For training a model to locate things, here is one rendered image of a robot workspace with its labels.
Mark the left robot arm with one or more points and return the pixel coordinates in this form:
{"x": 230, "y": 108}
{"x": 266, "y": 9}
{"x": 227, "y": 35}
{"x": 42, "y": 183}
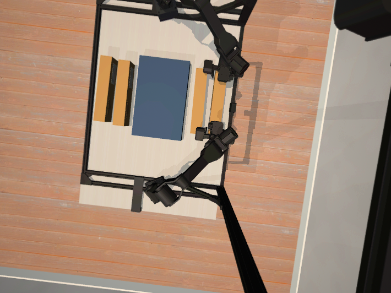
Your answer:
{"x": 212, "y": 152}

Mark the blue raised platform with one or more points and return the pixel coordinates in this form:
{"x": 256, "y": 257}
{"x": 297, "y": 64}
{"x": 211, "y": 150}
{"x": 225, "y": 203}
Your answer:
{"x": 160, "y": 97}

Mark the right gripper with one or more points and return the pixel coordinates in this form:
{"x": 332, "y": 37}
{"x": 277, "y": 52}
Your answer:
{"x": 209, "y": 68}

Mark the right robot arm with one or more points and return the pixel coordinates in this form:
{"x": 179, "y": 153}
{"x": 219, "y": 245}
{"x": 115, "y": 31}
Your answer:
{"x": 224, "y": 41}

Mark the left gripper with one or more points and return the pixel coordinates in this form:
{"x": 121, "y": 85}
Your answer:
{"x": 202, "y": 134}

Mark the brown cardboard carton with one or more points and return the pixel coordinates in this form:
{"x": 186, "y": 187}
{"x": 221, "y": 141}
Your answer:
{"x": 217, "y": 100}
{"x": 105, "y": 89}
{"x": 123, "y": 95}
{"x": 198, "y": 99}

